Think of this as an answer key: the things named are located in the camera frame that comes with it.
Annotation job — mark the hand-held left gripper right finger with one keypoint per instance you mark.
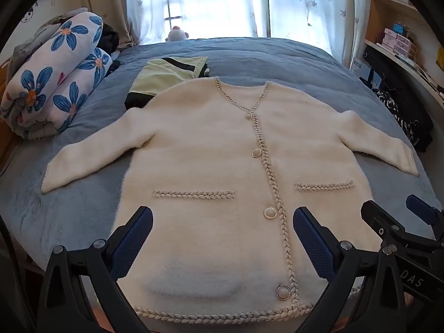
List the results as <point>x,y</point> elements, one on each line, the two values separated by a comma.
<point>312,241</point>

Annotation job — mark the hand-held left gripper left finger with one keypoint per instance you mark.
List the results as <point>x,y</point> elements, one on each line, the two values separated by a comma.
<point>133,241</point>

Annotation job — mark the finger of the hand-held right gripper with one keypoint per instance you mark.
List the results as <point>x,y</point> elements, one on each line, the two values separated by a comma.
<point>385,220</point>
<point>425,210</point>

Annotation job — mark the cream fuzzy braided cardigan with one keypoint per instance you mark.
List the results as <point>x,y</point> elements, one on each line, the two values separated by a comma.
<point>208,152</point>

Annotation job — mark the black clothes pile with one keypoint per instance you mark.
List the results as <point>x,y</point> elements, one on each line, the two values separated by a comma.
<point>395,76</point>

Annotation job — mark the black clothes heap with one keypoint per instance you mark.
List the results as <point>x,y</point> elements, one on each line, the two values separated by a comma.
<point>110,40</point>

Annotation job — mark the black white speckled cloth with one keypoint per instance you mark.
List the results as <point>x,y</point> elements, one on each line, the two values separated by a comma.
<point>395,111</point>

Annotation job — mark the curved wooden desk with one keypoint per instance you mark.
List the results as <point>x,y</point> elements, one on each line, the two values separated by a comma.
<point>416,73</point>

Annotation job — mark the blue white cardboard box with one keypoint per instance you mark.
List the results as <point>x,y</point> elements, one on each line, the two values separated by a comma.
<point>359,66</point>

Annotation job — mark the green and black folded garment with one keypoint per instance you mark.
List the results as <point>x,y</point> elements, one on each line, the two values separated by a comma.
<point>159,76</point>

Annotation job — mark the pink drawer organizer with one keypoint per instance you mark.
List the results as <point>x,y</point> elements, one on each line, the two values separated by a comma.
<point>399,43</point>

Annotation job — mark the blue bed blanket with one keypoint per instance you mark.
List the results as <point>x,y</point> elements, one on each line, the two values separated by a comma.
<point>295,66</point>

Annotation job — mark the small blue box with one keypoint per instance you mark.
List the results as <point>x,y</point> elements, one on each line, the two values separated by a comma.
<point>400,29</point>

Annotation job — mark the blue floral rolled quilt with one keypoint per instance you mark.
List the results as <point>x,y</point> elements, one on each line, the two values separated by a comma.
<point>52,76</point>

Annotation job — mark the wooden bookshelf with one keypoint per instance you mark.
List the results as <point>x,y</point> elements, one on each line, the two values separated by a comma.
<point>381,17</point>

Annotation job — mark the white pink plush toy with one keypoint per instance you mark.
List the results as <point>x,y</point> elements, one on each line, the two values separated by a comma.
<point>177,35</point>

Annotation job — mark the white sheer leaf curtain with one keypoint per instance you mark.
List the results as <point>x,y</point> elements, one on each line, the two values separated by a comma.
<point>194,3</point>
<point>312,7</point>

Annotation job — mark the wooden bed frame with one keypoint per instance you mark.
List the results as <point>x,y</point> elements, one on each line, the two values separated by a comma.
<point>5,145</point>

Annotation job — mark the face wall sticker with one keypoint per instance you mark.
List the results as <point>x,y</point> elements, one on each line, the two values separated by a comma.
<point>28,15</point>

